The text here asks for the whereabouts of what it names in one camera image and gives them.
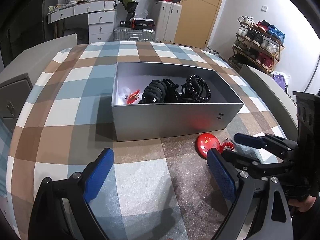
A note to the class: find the black claw hair clip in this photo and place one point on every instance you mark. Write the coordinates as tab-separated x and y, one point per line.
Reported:
172	95

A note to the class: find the grey bed side panel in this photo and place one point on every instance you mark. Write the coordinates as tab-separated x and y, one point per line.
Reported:
278	102

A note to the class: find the grey bedside cabinet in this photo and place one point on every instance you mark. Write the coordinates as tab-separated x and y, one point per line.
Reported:
14	93

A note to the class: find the plaid blanket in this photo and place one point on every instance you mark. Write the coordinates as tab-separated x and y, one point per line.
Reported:
156	189

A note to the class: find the black red box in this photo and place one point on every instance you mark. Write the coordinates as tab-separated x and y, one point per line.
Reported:
142	23

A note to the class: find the grey cardboard box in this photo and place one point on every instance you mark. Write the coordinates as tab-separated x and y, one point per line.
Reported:
139	121

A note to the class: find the red flag pin badge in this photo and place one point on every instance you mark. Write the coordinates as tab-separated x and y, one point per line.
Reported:
205	142

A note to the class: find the right hand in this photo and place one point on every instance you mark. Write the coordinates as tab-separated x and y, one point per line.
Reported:
304	205

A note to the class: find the wooden door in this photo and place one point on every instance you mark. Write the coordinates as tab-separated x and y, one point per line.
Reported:
196	22

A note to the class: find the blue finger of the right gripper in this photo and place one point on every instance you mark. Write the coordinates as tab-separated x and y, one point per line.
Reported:
230	155
250	141

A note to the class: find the grey bed footboard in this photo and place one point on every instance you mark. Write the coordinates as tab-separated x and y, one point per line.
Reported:
32	62

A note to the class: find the white drawer desk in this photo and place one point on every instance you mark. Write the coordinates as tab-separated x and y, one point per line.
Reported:
90	21

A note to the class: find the small red fringed brooch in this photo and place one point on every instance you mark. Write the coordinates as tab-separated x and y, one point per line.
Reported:
227	145

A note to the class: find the shoe rack with shoes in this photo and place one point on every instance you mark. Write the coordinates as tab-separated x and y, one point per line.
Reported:
258	44

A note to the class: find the upright beige suitcase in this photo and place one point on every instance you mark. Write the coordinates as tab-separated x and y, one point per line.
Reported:
166	16

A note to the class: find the silver flat suitcase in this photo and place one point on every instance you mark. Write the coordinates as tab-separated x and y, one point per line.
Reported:
128	34

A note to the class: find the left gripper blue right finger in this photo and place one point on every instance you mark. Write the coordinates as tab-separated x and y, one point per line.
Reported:
224	173

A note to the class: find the purple bag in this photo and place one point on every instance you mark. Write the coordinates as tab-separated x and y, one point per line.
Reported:
281	79

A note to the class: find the dark flower bouquet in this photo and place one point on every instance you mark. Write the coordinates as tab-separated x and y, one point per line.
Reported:
130	6

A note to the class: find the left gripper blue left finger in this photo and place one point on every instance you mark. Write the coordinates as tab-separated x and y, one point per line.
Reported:
96	172

